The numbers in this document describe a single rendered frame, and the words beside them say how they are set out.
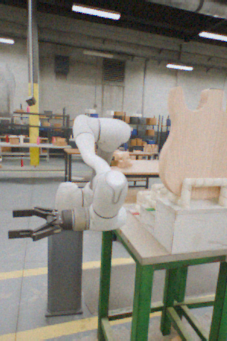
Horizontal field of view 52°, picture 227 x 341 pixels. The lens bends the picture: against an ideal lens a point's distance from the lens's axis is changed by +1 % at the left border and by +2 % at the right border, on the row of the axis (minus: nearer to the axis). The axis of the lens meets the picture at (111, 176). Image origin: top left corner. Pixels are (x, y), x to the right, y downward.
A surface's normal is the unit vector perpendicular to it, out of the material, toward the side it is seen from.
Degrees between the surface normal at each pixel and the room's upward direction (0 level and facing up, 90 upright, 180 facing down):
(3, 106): 90
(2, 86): 90
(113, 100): 90
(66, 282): 90
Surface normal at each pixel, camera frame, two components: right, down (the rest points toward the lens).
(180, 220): 0.27, 0.21
